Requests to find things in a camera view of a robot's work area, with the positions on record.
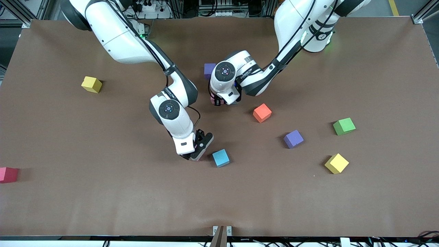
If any dark purple foam cube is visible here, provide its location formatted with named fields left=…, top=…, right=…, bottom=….
left=204, top=63, right=217, bottom=80

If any orange foam cube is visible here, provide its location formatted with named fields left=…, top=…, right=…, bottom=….
left=253, top=103, right=272, bottom=124

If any violet blue foam cube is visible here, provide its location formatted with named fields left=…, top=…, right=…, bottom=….
left=284, top=130, right=305, bottom=149

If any light blue foam cube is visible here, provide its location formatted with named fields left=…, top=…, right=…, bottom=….
left=212, top=149, right=230, bottom=168

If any brown table cover sheet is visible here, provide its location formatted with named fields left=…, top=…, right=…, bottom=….
left=0, top=16, right=439, bottom=238

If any yellow foam cube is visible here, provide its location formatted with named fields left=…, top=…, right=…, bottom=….
left=324, top=153, right=350, bottom=175
left=81, top=76, right=103, bottom=94

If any green foam cube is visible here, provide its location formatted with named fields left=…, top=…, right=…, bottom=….
left=333, top=117, right=356, bottom=136

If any crimson foam cube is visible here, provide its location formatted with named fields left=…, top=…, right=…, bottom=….
left=0, top=167, right=19, bottom=184

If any small metal bracket plate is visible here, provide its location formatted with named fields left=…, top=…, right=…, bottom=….
left=213, top=225, right=232, bottom=237

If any aluminium frame profile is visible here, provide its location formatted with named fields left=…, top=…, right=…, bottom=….
left=412, top=0, right=439, bottom=25
left=0, top=0, right=52, bottom=28

